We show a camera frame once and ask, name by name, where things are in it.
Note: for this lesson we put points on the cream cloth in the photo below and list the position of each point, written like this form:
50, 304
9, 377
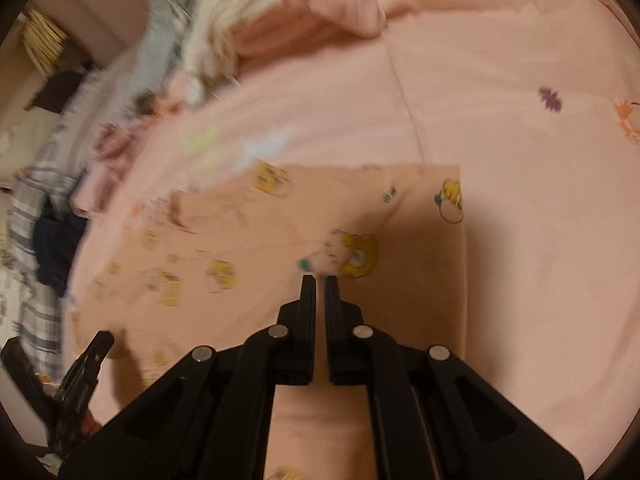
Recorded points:
225, 20

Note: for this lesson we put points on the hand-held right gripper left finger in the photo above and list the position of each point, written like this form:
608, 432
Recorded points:
307, 310

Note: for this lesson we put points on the light grey quilt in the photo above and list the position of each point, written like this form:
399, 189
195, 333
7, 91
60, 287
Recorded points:
100, 105

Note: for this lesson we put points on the plaid blanket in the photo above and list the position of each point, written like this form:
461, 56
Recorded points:
30, 200

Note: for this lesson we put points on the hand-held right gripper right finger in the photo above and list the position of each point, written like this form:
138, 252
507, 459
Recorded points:
332, 310

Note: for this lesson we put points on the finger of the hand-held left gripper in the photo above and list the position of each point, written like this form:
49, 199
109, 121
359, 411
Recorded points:
90, 360
22, 370

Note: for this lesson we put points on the straw-coloured bundle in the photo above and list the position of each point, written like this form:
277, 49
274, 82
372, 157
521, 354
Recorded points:
42, 40

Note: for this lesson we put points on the small pink garment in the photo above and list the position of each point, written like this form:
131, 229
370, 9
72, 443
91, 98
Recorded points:
110, 160

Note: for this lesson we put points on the grey garment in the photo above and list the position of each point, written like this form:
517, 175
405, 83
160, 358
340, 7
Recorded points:
160, 35

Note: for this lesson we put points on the peach cartoon print garment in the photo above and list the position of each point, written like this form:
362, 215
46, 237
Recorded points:
250, 220

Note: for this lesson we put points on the dark brown cloth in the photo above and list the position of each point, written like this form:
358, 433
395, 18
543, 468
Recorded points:
55, 87

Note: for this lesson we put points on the dark navy garment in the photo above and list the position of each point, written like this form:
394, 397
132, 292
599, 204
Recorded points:
57, 250

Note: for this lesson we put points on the pink printed bed sheet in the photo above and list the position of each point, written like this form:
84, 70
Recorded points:
500, 110

